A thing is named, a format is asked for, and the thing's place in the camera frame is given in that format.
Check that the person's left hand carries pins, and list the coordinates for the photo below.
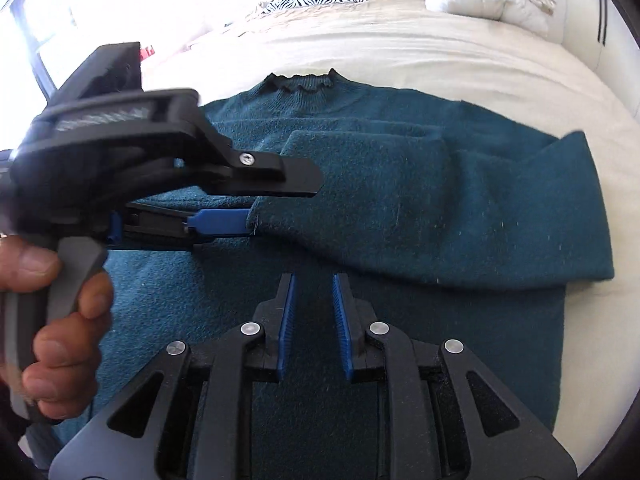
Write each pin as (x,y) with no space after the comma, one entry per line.
(62,380)

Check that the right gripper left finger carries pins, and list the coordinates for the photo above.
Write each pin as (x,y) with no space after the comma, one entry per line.
(276,318)

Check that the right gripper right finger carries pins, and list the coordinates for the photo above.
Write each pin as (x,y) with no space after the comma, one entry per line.
(353,318)

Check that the black framed window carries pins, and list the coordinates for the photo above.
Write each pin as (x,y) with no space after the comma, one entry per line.
(39,21)

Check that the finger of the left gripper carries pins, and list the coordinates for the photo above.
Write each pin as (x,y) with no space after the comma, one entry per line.
(231,172)
(147,227)

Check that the dark teal knit sweater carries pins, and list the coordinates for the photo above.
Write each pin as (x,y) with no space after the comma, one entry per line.
(451,220)

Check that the white wardrobe with black handles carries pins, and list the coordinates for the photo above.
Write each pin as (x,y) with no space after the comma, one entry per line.
(596,33)

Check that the red box on shelf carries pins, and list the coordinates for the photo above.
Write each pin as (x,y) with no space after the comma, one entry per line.
(146,53)

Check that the beige bed with sheet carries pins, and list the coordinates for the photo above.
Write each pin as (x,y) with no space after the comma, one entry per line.
(398,43)

